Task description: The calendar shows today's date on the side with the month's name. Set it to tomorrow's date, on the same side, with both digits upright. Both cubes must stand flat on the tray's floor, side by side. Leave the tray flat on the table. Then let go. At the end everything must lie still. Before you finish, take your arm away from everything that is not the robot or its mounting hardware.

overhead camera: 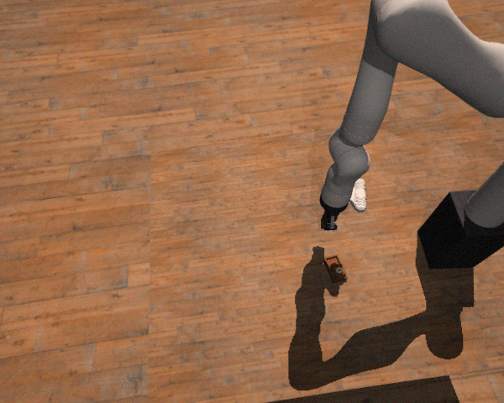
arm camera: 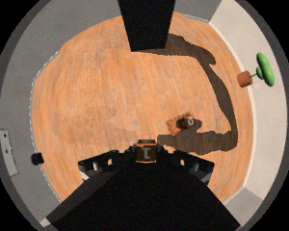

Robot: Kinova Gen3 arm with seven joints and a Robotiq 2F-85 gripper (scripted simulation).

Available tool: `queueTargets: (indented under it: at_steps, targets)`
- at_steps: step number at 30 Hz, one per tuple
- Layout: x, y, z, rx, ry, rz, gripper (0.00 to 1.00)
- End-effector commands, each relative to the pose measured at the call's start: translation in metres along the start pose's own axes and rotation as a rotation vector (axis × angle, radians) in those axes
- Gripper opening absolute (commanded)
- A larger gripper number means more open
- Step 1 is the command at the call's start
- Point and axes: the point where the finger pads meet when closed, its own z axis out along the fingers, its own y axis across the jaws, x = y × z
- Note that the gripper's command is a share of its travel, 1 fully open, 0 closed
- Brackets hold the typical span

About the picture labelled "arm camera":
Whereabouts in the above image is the small brown cube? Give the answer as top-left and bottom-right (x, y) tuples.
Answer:
(137, 140), (157, 162)
(180, 115), (197, 129)

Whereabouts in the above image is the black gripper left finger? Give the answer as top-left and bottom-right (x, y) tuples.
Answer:
(77, 143), (137, 182)

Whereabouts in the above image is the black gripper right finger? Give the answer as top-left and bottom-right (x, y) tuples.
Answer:
(155, 143), (215, 186)

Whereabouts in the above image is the brown rectangular tray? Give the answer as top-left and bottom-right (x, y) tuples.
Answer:
(167, 112), (191, 136)

